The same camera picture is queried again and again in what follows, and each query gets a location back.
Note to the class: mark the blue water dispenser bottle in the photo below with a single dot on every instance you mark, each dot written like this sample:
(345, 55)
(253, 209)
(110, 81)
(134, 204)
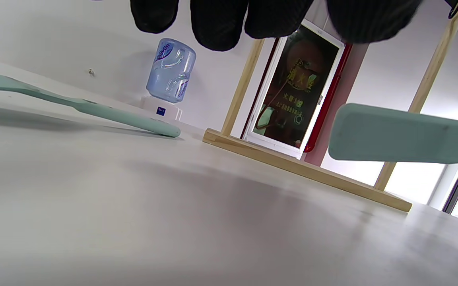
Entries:
(171, 71)

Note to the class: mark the white water dispenser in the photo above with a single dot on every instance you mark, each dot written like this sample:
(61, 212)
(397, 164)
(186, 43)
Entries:
(161, 110)

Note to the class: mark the wooden frame stand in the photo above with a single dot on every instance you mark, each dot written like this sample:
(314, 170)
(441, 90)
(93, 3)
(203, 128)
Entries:
(304, 167)

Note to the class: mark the person's left hand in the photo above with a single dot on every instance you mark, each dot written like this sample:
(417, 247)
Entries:
(276, 16)

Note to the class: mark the mint green silicone spatula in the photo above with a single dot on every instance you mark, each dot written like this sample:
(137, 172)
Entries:
(94, 108)

